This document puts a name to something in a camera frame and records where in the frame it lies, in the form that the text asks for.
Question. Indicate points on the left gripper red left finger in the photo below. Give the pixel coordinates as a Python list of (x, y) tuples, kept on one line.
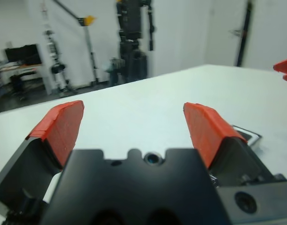
[(61, 131)]

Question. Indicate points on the tall tripod stand pole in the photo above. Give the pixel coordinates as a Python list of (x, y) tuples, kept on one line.
[(91, 58)]

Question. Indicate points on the white camera box base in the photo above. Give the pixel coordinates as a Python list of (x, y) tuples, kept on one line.
[(252, 137)]

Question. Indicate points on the black vertical post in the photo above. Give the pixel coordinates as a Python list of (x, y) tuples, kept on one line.
[(245, 35)]

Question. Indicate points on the black computer monitor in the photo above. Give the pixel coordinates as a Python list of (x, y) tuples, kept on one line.
[(24, 54)]

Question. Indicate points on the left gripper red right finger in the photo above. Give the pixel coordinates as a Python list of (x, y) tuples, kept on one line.
[(206, 131)]

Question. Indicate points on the black robot stand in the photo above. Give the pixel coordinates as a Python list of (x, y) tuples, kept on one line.
[(131, 23)]

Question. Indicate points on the white office desk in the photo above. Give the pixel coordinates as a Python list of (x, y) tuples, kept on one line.
[(16, 68)]

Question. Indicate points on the black office chair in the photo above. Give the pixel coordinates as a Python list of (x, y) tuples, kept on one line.
[(16, 82)]

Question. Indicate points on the greenish bag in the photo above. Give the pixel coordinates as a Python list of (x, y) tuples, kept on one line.
[(115, 68)]

